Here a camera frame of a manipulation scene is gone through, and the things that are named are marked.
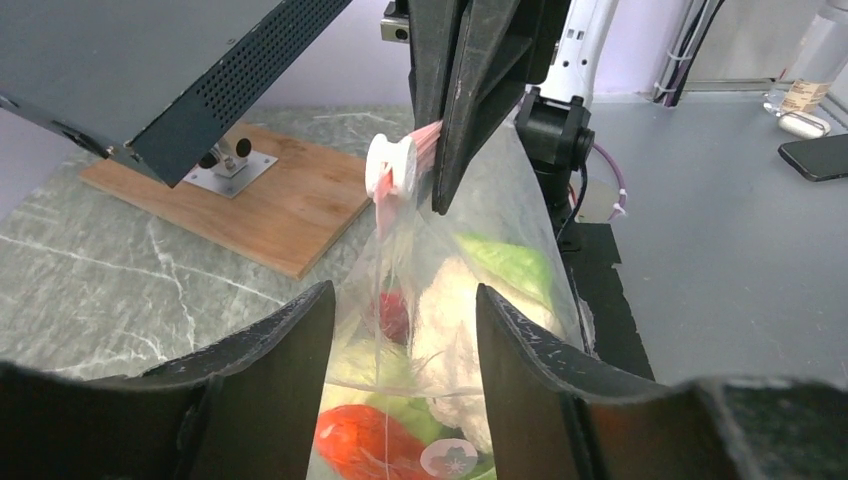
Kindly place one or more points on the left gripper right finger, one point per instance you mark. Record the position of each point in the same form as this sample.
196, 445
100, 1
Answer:
557, 413

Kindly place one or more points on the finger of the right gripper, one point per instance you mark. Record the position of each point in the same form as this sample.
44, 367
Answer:
500, 48
434, 33

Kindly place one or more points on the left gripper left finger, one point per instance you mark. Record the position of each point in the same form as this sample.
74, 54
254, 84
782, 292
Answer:
244, 407

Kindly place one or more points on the orange carrot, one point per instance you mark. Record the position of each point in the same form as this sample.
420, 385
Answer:
359, 441

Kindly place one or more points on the white cauliflower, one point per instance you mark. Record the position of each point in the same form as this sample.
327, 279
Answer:
444, 347

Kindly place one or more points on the clear zip top bag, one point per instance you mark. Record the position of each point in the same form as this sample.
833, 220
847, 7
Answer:
403, 395

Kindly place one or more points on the green cabbage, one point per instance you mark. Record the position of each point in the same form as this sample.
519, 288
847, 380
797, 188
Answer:
525, 269

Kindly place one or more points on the red tomato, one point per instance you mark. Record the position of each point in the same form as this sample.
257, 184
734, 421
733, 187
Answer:
391, 316

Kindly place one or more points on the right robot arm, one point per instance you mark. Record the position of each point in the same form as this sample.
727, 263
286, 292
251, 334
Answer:
552, 118

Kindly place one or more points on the wooden block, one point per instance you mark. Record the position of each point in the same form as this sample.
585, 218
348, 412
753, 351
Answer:
302, 199

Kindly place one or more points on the dark grey box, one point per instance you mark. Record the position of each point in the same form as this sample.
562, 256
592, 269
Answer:
153, 85

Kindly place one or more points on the small clear bottle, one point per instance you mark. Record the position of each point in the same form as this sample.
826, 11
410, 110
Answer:
817, 61

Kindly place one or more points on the white earbuds case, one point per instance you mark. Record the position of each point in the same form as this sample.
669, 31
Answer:
804, 125

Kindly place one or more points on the black smartphone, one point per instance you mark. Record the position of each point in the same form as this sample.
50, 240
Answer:
819, 159

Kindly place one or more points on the metal mounting bracket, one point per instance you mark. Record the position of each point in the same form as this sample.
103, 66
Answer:
230, 166

